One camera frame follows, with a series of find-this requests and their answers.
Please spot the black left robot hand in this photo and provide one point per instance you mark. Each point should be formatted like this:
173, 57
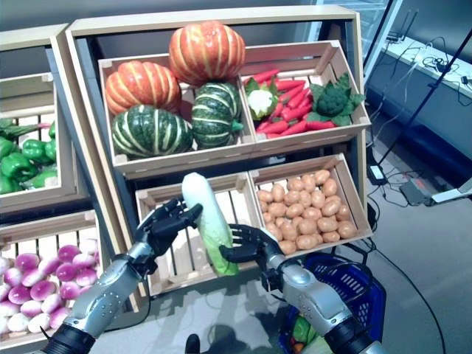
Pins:
166, 228

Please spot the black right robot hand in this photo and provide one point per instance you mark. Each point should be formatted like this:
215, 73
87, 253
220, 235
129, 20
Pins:
258, 247

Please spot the napa cabbage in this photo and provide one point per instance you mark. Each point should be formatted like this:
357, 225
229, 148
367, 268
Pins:
317, 347
210, 221

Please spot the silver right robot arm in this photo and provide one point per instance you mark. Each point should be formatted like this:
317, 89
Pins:
313, 295

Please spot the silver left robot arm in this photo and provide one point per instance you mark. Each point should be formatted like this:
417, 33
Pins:
103, 295

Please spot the blue plastic shopping basket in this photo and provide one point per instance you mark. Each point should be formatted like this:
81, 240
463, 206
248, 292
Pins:
368, 295

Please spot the wooden slatted cabbage crate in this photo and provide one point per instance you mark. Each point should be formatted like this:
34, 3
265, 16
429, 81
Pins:
184, 265

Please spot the heap of brown potatoes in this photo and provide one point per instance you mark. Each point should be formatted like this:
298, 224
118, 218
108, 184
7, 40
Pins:
309, 214

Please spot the wooden crate with pumpkins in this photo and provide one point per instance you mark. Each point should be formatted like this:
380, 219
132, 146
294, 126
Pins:
147, 166

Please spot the small green vegetable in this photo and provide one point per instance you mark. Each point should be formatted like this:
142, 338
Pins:
304, 326

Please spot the wide green striped pumpkin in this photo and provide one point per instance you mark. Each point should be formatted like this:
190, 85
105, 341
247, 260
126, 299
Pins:
151, 132

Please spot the wooden crate with potatoes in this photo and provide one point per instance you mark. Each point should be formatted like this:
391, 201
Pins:
352, 195

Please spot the round green striped pumpkin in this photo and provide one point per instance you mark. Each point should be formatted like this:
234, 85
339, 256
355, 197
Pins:
215, 114

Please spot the wooden crate with turnips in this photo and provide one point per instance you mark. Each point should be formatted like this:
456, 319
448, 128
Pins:
37, 228

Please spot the heap of purple white turnips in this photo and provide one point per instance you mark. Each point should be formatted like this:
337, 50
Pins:
44, 287

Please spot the black power brick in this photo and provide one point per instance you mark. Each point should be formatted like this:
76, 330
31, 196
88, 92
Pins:
378, 174

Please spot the heap of red carrots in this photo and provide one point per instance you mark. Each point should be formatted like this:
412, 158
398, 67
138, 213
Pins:
291, 110

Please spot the orange striped pumpkin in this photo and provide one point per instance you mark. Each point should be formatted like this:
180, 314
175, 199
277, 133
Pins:
206, 53
142, 88

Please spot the white cauliflower with leaves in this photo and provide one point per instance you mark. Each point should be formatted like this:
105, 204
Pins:
260, 99

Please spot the heap of green peppers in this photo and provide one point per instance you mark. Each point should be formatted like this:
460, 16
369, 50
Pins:
18, 166

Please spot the green broccoli with leaves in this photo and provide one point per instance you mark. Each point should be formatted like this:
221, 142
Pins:
330, 101

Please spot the grey box on floor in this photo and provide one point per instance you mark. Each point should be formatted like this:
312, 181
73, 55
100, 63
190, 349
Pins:
416, 191

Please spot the dark leafy greens bunch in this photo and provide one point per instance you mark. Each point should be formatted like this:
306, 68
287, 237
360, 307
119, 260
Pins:
11, 129

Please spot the wooden crate with carrots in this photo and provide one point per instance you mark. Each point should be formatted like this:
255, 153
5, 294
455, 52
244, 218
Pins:
284, 55

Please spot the wooden crate with peppers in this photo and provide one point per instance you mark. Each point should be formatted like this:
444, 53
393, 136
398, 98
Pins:
22, 92

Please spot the large wooden display shelf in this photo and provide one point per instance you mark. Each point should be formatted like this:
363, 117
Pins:
206, 24

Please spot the long white desk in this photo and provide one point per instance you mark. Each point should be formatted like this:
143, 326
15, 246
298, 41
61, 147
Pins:
398, 85

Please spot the black slanted tripod stand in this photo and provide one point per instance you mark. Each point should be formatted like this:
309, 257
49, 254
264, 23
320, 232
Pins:
424, 100

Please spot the wooden side display shelf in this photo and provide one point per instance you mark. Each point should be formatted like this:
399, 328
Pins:
26, 38

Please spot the black router with antennas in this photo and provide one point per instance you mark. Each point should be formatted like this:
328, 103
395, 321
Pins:
394, 38

